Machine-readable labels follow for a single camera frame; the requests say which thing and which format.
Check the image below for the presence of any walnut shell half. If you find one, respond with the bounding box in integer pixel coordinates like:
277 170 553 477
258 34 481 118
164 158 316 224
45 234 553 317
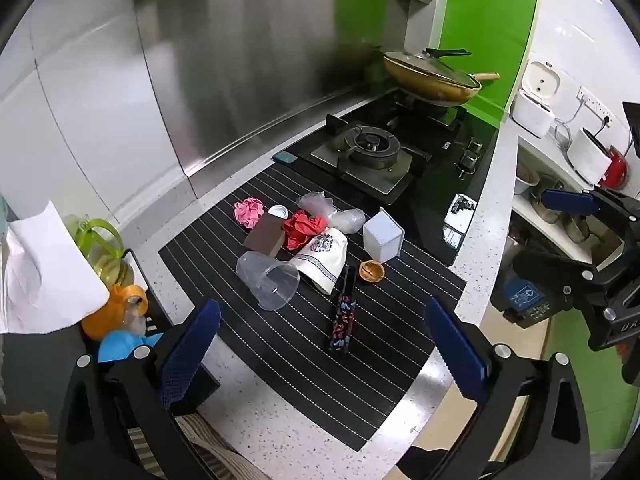
358 260 385 284

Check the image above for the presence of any dark patterned snack wrapper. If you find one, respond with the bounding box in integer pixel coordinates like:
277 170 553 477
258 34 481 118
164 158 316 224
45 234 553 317
329 266 357 353

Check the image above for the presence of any red paper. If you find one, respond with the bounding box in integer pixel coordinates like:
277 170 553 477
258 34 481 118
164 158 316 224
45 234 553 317
282 209 328 252

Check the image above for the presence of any blue black pedal bin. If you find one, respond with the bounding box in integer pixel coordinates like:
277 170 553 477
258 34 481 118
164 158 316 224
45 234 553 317
490 247 565 328

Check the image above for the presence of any red kettle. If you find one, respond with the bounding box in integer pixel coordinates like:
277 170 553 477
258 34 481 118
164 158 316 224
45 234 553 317
599 146 628 190

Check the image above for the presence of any white shelf unit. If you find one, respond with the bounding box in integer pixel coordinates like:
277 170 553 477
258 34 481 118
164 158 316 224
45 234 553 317
512 131 624 270

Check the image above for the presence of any light blue basin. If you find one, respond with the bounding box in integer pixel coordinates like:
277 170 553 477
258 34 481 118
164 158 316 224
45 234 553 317
514 162 539 195

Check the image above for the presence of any orange lidded jar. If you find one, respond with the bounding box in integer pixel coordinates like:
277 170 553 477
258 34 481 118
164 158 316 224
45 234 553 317
80 284 149 341

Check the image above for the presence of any white square plastic container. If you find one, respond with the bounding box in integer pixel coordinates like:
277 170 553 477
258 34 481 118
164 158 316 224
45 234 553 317
362 208 405 263

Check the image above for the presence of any white cloth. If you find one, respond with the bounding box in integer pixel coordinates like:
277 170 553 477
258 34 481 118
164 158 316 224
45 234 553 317
1 203 110 334

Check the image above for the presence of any black gas stove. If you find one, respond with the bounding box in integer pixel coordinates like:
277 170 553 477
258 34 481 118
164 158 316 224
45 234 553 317
283 90 498 266

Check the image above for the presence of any black striped placemat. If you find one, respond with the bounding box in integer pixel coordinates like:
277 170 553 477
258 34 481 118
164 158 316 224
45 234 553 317
157 162 468 452

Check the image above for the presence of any green lidded glass jug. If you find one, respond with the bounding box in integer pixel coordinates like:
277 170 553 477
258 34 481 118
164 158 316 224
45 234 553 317
63 214 134 288

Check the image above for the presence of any clear crumpled plastic bag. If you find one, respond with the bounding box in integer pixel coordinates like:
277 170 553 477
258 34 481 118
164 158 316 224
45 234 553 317
297 191 366 235

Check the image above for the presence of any clear plastic cup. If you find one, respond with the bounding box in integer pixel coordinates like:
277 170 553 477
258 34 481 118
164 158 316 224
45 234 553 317
235 252 299 311

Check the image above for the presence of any white blue patterned paper bag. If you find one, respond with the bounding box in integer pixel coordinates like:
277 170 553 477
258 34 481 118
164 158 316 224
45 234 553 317
290 228 348 295

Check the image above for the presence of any golden frying pan with lid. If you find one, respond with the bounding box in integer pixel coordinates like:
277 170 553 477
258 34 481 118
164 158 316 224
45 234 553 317
383 48 500 107

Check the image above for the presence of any pink crumpled paper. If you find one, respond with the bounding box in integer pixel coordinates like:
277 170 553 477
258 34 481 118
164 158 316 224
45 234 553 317
233 197 264 230

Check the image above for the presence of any teal small sponge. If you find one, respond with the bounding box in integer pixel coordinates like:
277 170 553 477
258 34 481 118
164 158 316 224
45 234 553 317
272 151 297 165

